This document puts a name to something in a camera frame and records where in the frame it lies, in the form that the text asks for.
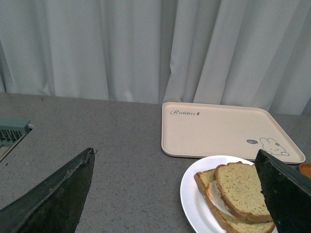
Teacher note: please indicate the white round plate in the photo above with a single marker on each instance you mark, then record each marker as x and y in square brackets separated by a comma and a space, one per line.
[193, 202]

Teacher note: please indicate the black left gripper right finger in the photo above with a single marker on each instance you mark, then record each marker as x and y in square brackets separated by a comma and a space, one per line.
[287, 194]

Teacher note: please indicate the pink rabbit tray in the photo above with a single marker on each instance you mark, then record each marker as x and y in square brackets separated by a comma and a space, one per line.
[198, 130]

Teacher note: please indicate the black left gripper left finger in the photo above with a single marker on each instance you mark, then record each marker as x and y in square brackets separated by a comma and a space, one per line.
[56, 204]

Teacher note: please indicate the bread slice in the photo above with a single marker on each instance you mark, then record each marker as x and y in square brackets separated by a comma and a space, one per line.
[228, 223]
[240, 191]

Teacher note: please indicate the fried egg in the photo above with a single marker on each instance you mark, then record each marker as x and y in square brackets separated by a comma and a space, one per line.
[214, 197]

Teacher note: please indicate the brown wooden tray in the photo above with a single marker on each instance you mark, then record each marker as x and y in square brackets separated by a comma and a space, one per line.
[305, 168]

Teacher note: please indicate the grey curtain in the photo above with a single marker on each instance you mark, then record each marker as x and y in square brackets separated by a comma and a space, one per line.
[252, 53]

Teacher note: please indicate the green dish rack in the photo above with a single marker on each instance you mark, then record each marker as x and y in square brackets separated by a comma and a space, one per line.
[12, 131]

